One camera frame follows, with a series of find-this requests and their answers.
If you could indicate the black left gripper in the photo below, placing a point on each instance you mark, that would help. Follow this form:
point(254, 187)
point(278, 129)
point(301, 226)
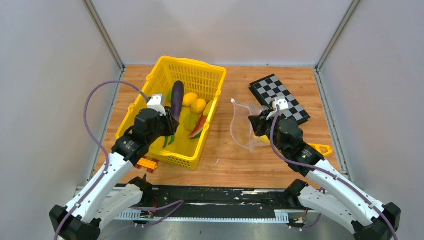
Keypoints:
point(172, 123)

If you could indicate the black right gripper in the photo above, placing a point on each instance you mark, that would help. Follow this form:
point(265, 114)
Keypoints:
point(258, 122)

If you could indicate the clear zip top bag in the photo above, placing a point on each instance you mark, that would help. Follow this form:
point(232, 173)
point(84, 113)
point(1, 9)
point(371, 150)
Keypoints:
point(241, 129)

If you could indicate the purple eggplant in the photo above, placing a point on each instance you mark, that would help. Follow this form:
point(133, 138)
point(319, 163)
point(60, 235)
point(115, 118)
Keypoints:
point(177, 96)

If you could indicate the yellow plastic basket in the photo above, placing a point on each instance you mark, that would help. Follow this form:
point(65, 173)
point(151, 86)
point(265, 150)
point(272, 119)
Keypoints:
point(198, 77)

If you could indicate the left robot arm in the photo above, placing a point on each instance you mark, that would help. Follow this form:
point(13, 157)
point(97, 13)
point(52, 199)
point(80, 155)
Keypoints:
point(88, 213)

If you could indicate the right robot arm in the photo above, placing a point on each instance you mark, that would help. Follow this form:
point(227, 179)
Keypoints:
point(364, 216)

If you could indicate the green bean pod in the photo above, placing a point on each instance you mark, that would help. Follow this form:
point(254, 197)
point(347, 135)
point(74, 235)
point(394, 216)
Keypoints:
point(172, 139)
point(166, 139)

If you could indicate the watermelon slice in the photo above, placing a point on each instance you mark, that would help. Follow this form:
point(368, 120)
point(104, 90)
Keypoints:
point(196, 133)

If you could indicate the yellow lemon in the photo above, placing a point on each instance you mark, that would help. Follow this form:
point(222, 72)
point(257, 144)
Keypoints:
point(189, 99)

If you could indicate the yellow mango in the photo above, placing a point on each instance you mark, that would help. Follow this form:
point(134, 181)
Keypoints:
point(198, 106)

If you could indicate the yellow toy car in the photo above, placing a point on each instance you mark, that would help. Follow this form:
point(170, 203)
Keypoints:
point(151, 164)

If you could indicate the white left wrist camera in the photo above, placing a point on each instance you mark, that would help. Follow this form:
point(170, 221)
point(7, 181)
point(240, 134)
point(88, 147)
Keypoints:
point(156, 102)

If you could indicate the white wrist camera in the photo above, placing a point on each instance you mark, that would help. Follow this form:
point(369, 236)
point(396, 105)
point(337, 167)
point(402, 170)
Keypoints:
point(279, 105)
point(156, 102)

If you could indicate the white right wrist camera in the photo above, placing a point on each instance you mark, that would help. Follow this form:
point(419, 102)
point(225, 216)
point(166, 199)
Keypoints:
point(279, 105)

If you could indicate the orange plastic handle piece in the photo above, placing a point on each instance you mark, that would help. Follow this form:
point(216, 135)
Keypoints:
point(323, 149)

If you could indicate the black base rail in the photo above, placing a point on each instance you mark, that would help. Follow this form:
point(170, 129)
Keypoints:
point(217, 205)

